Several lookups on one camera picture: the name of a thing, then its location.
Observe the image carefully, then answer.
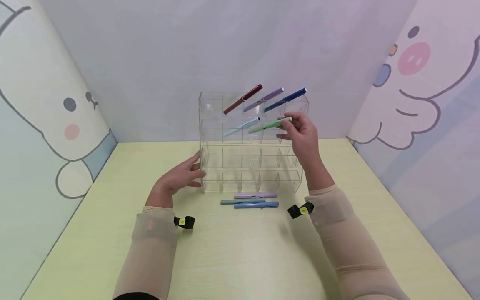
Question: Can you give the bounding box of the person's left hand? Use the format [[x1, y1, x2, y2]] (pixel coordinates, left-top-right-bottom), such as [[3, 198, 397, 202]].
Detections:
[[151, 151, 207, 197]]

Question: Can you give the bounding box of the person's right hand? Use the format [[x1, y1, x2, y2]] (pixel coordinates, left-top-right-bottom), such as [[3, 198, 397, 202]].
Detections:
[[276, 111, 324, 170]]

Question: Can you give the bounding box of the light green pen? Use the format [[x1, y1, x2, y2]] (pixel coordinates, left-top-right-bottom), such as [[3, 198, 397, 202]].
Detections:
[[247, 116, 293, 135]]

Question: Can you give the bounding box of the person's left forearm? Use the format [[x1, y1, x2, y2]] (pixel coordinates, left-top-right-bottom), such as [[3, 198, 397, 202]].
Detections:
[[112, 190, 179, 300]]

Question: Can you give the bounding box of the person's right forearm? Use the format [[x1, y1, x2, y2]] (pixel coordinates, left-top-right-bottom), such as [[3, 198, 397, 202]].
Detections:
[[302, 164, 412, 300]]

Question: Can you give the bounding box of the dark blue pen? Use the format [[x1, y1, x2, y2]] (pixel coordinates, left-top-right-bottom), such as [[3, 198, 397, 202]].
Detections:
[[263, 87, 308, 114]]

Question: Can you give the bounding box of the purple pen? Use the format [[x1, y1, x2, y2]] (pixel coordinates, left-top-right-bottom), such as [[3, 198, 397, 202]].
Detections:
[[242, 87, 285, 113]]

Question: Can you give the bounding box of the black wrist band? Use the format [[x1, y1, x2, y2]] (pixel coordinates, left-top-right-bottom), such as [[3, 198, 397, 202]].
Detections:
[[173, 215, 196, 230], [287, 201, 315, 220]]

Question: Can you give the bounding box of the clear acrylic compartment organizer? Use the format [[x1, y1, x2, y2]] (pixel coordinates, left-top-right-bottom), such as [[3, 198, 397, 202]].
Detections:
[[198, 91, 311, 195]]

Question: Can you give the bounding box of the pale blue pen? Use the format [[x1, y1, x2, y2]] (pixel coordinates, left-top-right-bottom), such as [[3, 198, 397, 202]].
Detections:
[[222, 117, 262, 138]]

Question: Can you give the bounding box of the teal pen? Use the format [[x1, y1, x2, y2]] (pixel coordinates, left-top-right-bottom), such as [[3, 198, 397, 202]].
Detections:
[[220, 198, 266, 205]]

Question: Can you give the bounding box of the dark red pen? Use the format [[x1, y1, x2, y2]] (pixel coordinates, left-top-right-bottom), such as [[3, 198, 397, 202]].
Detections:
[[222, 84, 263, 115]]

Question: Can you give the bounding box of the lilac pen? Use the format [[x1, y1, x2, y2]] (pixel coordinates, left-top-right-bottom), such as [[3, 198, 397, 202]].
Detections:
[[233, 191, 278, 199]]

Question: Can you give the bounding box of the sky blue pen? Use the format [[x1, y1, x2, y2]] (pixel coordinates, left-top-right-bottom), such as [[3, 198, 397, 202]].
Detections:
[[233, 201, 280, 209]]

